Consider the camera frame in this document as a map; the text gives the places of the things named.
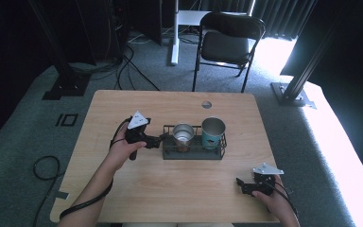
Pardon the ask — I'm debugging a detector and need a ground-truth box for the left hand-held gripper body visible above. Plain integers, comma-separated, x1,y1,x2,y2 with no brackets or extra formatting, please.
125,110,161,161

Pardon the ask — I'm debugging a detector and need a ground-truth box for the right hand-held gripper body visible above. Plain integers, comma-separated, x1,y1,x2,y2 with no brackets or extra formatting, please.
243,162,285,197

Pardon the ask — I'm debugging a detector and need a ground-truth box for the steel cup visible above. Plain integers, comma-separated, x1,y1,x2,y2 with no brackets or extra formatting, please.
172,122,196,153

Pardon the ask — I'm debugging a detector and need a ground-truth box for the black wire rack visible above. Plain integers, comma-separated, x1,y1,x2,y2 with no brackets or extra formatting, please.
162,124,228,161

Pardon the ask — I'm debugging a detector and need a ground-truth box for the person's right hand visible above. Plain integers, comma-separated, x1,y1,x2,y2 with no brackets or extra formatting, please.
251,175,294,219

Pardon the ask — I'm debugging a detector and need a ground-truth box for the person's left hand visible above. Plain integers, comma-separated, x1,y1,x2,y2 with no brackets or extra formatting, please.
103,122,147,174

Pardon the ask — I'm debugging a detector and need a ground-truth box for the teal cup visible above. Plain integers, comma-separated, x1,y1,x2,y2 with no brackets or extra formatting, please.
200,116,227,150

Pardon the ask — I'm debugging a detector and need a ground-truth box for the black metal stand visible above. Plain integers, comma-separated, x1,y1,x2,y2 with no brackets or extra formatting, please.
269,12,338,110
27,0,93,101

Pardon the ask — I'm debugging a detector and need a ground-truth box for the black folding chair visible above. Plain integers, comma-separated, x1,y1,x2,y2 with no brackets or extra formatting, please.
191,11,267,94

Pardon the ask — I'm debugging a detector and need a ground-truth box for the dark cabinet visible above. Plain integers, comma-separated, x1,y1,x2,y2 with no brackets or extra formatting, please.
112,0,164,47

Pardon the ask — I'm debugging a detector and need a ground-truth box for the right hand-held gripper black cable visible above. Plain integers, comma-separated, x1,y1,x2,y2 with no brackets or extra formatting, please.
266,180,300,219

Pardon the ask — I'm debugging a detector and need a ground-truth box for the hand-held gripper black cable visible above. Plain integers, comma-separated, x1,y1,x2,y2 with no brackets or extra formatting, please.
266,180,300,219
59,116,133,220

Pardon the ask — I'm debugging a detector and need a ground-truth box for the black floor cables bundle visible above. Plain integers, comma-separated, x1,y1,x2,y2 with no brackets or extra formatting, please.
69,31,161,93

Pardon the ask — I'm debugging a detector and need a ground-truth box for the left hand-held gripper black cable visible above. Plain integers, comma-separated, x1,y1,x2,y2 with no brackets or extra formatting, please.
59,116,133,220

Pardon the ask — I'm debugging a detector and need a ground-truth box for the black looped floor cable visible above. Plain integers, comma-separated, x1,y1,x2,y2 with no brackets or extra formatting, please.
31,155,66,227

